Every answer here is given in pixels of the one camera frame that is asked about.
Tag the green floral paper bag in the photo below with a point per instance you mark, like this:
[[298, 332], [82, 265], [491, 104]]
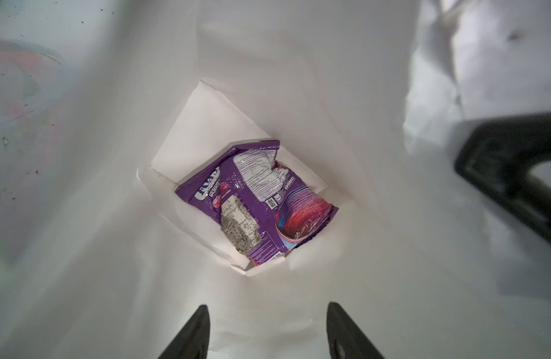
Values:
[[105, 106]]

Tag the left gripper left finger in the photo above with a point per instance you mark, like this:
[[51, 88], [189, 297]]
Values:
[[192, 341]]

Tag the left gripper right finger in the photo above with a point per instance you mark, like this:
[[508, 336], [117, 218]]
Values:
[[346, 340]]

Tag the purple snack packet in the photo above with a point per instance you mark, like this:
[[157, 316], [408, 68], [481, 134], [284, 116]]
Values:
[[264, 208]]

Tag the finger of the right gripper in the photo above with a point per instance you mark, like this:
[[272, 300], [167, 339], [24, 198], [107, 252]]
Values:
[[498, 159]]

